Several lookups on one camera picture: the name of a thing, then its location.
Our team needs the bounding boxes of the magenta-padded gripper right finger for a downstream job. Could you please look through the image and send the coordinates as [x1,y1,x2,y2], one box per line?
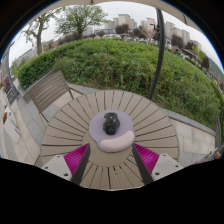
[131,143,184,186]

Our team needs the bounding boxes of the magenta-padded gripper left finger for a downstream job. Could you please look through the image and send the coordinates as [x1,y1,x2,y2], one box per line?
[41,143,92,186]

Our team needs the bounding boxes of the black computer mouse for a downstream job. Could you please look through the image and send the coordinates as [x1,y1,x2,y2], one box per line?
[102,111,121,136]

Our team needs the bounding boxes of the purple mouse pad, wrist rest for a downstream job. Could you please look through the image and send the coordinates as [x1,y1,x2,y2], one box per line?
[88,109,136,154]

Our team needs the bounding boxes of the white planter box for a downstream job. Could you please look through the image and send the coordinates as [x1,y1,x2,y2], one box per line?
[1,109,21,144]

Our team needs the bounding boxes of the slatted wooden chair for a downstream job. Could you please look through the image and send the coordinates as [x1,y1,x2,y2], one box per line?
[28,69,84,123]

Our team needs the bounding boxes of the tall grey sign pillar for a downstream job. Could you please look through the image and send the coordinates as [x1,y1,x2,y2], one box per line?
[1,41,21,106]

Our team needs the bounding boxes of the beige cantilever patio umbrella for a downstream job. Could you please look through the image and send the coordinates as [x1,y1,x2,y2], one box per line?
[49,0,204,101]

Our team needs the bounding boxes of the thin sparse-leaved tree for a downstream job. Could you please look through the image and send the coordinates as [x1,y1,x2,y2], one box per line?
[21,8,63,56]

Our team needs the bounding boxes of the group of apartment buildings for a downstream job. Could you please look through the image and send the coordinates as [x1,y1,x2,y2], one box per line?
[104,13,203,51]

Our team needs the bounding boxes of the round full-crowned tree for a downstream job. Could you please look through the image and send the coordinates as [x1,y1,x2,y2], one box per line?
[54,4,108,39]

